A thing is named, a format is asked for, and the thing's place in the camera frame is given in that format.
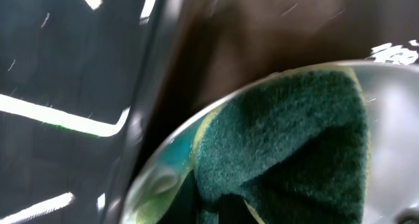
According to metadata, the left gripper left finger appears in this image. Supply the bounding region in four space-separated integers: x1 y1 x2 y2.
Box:
157 171 200 224

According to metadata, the black water basin tray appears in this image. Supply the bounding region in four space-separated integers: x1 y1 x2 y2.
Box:
0 0 184 224

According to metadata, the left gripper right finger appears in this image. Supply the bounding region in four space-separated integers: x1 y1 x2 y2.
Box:
218 194 257 224

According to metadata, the dark grey serving tray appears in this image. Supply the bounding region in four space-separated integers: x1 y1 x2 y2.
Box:
140 0 418 187

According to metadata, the green yellow sponge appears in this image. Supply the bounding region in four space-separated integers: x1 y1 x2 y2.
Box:
136 65 373 224

